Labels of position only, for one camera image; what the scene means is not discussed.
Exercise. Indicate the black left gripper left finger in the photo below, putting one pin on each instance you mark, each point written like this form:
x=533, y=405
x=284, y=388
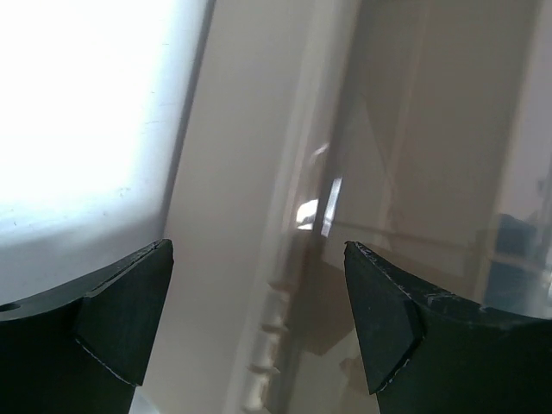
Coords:
x=84, y=346

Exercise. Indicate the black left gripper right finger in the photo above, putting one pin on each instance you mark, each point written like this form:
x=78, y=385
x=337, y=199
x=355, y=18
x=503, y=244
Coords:
x=427, y=350

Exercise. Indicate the beige plastic toolbox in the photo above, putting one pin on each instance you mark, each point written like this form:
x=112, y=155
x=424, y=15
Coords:
x=420, y=129

